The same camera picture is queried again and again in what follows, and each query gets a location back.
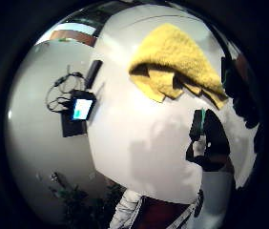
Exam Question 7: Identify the brown wooden counter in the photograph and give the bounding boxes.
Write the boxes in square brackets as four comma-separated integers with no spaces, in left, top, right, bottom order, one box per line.
[49,30,98,48]

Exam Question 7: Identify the black device with lit screen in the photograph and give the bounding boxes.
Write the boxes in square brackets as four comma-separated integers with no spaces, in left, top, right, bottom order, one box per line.
[69,90,97,122]

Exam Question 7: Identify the black tangled cables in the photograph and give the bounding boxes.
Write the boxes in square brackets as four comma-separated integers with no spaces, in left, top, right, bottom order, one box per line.
[45,64,87,115]

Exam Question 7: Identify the green leafy plant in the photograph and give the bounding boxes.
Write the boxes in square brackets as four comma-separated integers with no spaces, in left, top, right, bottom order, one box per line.
[48,171,127,229]

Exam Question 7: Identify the black rectangular bar device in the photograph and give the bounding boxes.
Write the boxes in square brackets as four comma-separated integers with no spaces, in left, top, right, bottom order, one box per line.
[83,59,104,91]

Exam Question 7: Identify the black flat box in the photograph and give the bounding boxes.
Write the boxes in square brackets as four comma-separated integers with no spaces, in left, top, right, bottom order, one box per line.
[60,111,88,138]

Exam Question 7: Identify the yellow terry cloth towel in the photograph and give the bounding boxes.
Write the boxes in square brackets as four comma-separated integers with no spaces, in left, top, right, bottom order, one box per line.
[128,22,230,111]

